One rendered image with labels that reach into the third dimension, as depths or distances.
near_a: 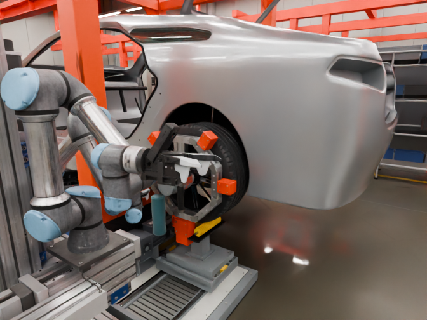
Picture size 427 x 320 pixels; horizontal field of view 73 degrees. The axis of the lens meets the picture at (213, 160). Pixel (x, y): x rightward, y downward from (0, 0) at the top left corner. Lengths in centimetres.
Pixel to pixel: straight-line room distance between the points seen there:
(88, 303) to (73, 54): 135
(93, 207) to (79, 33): 109
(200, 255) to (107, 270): 101
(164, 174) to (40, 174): 43
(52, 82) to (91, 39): 98
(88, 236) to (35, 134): 42
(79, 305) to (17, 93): 67
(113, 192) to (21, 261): 56
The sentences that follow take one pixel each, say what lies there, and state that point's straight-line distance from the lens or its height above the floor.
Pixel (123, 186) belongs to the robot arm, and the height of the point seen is 114.
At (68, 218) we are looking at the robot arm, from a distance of 108.
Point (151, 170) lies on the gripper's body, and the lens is 78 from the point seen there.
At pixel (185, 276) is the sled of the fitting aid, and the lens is 216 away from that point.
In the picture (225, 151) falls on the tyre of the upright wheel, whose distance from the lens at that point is 170.
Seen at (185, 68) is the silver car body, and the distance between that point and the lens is 197.
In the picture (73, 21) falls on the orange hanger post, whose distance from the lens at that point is 192.
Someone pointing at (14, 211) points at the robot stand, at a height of 99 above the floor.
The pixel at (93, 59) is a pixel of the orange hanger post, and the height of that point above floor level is 157.
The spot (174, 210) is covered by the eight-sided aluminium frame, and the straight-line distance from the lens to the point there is 194.
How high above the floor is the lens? 141
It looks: 14 degrees down
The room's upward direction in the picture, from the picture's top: straight up
